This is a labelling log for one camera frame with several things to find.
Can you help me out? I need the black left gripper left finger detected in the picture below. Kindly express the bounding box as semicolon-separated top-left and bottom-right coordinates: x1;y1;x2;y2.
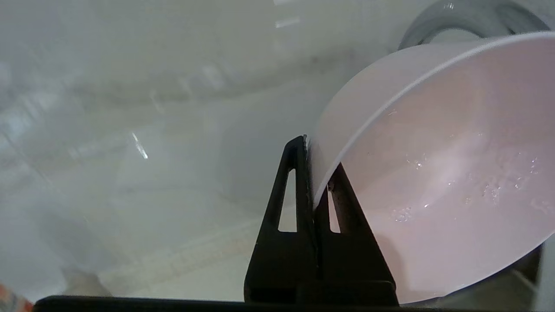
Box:
244;135;317;302

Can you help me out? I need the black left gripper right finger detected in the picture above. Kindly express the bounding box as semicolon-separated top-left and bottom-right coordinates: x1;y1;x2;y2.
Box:
314;162;398;302

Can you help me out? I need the pink plastic bowl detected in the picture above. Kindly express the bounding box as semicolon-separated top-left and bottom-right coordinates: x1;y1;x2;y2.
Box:
310;31;555;305

